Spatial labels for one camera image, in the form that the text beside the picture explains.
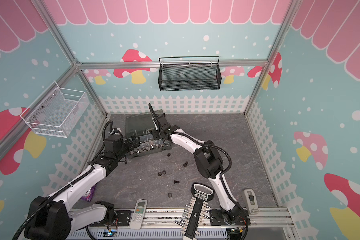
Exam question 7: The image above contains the white remote control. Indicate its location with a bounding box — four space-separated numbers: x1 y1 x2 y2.
130 199 148 230

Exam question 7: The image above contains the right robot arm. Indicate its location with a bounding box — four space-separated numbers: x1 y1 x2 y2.
148 104 251 226

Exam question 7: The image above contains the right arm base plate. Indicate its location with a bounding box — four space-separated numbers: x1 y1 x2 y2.
209 209 251 226

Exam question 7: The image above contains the grey plastic organizer box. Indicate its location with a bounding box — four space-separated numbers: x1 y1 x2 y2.
126 113 172 160

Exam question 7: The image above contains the black nut pair left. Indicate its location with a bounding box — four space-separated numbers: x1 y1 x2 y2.
158 171 167 176

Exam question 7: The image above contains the white wire wall basket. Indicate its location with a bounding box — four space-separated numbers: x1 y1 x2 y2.
20 82 90 138

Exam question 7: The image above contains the purple snack packet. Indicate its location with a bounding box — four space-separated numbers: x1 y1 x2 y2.
80 185 96 202

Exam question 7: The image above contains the grey stapler device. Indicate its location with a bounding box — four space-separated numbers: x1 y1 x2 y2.
241 189 260 215

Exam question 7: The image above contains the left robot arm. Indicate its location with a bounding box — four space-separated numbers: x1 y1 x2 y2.
13 121 140 240

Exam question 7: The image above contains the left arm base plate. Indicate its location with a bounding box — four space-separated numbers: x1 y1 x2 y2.
101 210 132 227

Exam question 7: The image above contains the black mesh wall basket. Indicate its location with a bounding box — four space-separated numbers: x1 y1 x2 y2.
158 56 222 91

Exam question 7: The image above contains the black socket wrench rack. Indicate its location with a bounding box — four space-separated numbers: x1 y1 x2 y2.
175 183 215 240

